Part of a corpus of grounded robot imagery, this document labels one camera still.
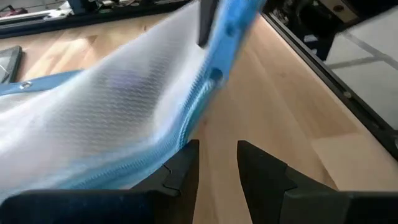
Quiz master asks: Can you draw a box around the clear mesh pouch blue trim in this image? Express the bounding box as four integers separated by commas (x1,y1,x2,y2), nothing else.
0,0,267,202

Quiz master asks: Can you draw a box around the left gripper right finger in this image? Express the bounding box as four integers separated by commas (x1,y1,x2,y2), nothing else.
237,139,340,224

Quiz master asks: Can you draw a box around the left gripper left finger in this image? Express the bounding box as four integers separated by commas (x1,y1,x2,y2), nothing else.
130,139,200,224

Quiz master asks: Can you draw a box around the background robot station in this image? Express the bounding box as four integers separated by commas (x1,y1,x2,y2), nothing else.
0,0,187,27

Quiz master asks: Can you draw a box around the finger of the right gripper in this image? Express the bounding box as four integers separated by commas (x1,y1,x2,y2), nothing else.
198,0,219,49

